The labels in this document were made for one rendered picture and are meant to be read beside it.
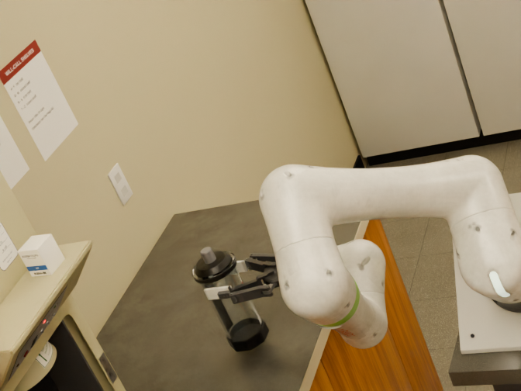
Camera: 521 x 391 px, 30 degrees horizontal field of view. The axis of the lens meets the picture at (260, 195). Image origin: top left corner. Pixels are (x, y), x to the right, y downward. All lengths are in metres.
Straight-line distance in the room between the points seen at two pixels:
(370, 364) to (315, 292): 1.10
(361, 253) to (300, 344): 0.35
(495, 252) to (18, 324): 0.88
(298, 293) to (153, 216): 1.52
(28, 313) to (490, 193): 0.89
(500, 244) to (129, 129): 1.54
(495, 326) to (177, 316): 0.92
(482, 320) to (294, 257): 0.60
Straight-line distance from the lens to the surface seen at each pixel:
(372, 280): 2.10
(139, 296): 2.84
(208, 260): 2.25
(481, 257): 1.89
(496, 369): 2.09
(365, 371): 2.70
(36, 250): 1.83
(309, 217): 1.69
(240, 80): 3.87
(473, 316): 2.14
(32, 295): 1.82
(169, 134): 3.30
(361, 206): 1.78
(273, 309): 2.51
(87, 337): 2.06
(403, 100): 4.76
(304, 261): 1.66
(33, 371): 1.96
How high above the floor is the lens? 2.30
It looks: 26 degrees down
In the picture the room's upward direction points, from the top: 23 degrees counter-clockwise
